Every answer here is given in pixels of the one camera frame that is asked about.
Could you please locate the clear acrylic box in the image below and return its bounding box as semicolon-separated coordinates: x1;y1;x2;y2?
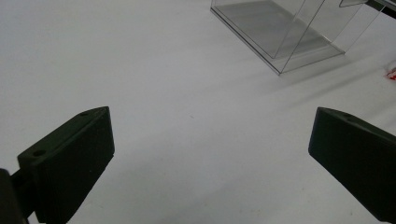
210;0;396;76

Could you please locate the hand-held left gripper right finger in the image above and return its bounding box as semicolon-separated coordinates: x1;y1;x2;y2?
307;106;396;224

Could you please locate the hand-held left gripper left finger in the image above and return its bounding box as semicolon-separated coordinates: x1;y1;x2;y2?
17;105;116;224

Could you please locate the red and white small object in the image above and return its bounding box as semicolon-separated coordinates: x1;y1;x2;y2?
386;61;396;81

